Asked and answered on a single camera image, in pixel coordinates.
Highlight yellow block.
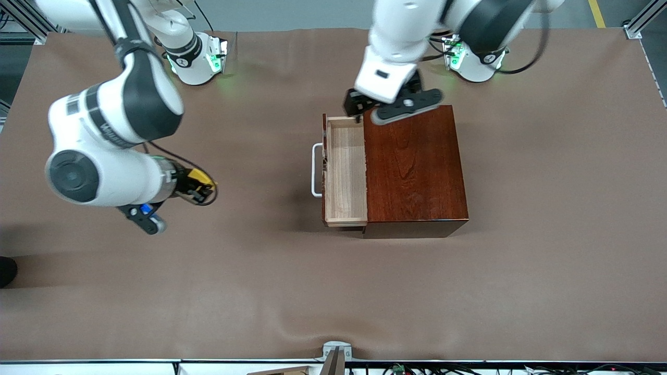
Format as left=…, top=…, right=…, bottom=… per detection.
left=188, top=167, right=216, bottom=189

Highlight wooden drawer with white handle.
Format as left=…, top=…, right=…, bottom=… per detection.
left=311, top=114, right=369, bottom=229

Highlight dark brown wooden cabinet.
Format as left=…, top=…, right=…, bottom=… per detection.
left=362, top=105, right=469, bottom=239

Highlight brown table cloth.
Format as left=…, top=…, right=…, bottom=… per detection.
left=0, top=27, right=667, bottom=363

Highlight brown flat board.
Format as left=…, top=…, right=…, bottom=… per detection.
left=247, top=366, right=314, bottom=375

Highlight black round object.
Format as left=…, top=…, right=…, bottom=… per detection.
left=0, top=256, right=18, bottom=289

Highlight black base cables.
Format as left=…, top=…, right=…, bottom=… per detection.
left=426, top=35, right=450, bottom=56

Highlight black base cable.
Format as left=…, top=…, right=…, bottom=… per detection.
left=177, top=0, right=217, bottom=32

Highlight grey metal camera bracket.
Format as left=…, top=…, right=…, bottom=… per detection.
left=321, top=341, right=353, bottom=375

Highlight aluminium frame structure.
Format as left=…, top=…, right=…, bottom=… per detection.
left=0, top=0, right=58, bottom=45

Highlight aluminium profile post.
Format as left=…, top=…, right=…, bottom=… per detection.
left=623, top=0, right=667, bottom=40

